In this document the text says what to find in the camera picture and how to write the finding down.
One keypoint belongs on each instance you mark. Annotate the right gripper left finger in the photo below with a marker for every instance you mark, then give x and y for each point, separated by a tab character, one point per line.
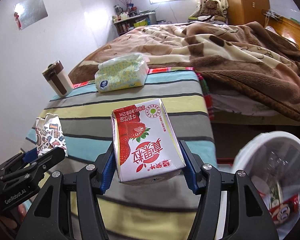
93	181

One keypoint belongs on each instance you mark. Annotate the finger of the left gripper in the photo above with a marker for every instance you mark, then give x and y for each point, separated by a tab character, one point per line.
30	156
46	161

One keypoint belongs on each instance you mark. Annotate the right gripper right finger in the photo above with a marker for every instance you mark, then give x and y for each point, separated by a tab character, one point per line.
203	180

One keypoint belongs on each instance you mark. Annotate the patterned snack wrapper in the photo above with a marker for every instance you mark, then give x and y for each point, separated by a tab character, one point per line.
49	134

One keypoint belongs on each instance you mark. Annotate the strawberry milk carton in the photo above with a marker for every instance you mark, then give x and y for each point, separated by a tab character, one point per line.
145	145

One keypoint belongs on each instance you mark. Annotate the white round trash bin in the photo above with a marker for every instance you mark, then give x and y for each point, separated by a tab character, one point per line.
243	162

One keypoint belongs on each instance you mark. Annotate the left hand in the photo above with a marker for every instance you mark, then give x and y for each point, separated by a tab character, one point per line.
12	219

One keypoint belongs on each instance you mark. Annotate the clear plastic bin liner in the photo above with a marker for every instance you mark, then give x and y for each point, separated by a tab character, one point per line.
275	172

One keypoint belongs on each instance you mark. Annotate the beige brown travel mug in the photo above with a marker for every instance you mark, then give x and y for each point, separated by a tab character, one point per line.
58	79

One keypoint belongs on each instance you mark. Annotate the green tissue pack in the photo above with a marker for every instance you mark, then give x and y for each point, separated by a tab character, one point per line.
122	72

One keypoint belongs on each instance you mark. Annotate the brown patterned fleece blanket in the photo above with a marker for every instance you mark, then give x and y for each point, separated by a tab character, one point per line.
246	58

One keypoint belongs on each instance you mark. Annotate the cluttered side shelf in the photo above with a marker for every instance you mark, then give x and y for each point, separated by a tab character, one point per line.
127	21

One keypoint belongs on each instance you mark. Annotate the brown teddy bear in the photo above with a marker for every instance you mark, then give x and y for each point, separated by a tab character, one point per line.
211	8

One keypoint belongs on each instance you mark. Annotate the wooden headboard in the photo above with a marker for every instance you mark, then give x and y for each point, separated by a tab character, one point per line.
286	28

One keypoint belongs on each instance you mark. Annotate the wooden wardrobe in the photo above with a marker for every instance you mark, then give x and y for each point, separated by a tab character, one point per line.
241	12

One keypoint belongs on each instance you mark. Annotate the silver wall panel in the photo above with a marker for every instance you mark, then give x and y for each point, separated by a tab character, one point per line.
29	12

